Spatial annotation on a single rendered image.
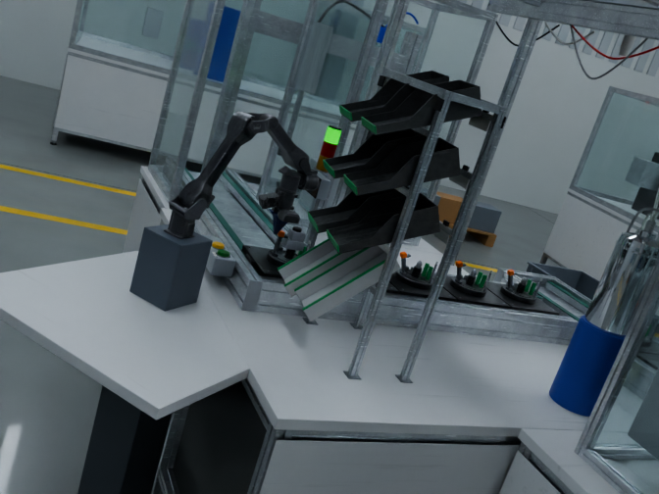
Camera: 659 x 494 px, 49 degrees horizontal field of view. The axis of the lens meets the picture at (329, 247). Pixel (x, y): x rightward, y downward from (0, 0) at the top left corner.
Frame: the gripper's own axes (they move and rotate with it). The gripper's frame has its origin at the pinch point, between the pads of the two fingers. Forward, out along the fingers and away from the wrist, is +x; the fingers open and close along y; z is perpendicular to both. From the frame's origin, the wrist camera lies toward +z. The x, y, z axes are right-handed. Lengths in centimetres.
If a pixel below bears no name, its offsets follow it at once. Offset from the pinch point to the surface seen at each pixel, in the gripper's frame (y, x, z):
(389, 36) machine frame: -78, -66, -58
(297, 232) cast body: 1.9, 1.2, -6.7
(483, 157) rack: 53, -43, -28
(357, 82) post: -18, -48, -21
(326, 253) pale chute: 22.1, -0.2, -8.3
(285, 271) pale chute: 20.4, 7.8, 1.9
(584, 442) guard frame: 87, 19, -65
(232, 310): 17.7, 23.7, 13.6
